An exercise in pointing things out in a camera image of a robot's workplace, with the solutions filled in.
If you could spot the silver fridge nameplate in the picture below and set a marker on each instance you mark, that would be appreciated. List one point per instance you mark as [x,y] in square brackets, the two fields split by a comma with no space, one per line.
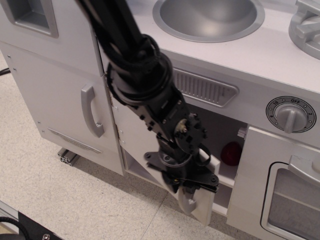
[75,142]

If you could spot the silver cabinet door handle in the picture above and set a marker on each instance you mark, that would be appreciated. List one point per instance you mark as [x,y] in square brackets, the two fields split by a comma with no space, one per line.
[186,205]

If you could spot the silver stove burner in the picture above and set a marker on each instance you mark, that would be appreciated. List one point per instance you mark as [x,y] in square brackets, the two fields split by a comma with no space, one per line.
[304,27]

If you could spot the white oven door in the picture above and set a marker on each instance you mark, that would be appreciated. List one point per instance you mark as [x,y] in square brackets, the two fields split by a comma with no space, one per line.
[269,201]

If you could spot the silver vent grille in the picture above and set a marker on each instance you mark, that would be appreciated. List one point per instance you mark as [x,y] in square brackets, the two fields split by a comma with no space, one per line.
[204,89]

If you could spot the white toy fridge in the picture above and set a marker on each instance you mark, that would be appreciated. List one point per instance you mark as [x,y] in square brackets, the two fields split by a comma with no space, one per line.
[52,52]

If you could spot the silver toy sink bowl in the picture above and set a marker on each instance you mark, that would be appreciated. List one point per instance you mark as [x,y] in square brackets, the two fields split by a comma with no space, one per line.
[209,21]

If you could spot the red toy fruit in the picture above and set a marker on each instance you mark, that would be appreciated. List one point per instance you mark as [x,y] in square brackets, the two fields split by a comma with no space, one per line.
[231,153]

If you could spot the grey timer knob dial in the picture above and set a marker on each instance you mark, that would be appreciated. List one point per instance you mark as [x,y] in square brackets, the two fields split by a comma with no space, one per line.
[291,114]

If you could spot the silver oven door handle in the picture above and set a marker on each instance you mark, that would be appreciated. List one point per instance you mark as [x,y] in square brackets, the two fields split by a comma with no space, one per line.
[305,168]

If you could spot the silver fridge door handle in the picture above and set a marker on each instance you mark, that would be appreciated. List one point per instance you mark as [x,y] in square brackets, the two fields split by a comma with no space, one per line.
[87,95]

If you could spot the black mount plate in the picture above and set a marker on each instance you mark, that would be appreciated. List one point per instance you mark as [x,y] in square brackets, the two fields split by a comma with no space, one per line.
[35,230]

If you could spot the white toy kitchen unit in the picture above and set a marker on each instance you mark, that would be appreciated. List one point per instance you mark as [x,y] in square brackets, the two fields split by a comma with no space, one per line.
[263,65]

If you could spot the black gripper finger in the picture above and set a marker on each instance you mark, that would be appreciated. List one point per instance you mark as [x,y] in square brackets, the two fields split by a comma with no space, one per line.
[173,182]
[189,192]

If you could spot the white cabinet door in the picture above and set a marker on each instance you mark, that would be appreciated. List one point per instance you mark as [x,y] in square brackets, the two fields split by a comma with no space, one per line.
[138,141]

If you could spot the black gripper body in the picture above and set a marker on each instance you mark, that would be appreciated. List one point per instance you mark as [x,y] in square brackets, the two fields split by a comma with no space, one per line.
[195,170]

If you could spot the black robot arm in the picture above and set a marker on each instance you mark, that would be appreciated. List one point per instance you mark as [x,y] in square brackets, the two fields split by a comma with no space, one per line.
[141,77]

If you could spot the aluminium extrusion bar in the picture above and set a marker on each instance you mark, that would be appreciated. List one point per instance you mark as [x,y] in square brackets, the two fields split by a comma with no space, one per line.
[68,157]

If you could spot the lower brass door hinge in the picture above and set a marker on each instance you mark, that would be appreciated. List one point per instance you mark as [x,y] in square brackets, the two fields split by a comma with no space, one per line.
[120,135]

